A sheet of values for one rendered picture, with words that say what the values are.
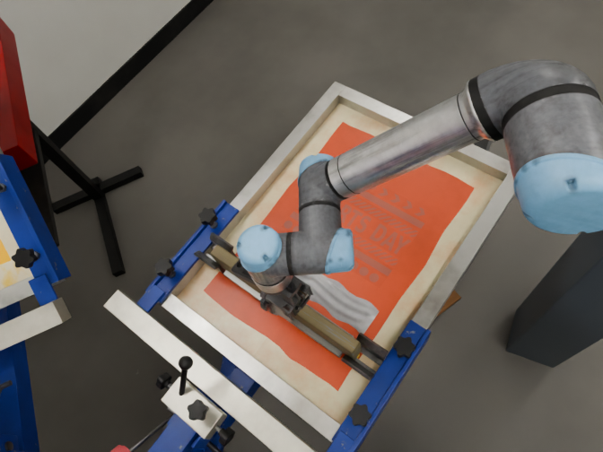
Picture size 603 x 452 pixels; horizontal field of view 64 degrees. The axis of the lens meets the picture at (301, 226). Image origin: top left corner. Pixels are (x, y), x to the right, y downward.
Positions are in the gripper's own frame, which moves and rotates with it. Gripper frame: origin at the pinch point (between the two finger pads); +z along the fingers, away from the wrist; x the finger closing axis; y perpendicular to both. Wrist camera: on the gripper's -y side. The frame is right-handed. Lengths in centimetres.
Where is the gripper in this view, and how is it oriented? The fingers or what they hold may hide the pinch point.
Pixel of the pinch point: (284, 301)
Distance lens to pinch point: 112.9
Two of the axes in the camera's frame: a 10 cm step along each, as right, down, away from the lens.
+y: 7.9, 4.9, -3.7
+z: 1.4, 4.4, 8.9
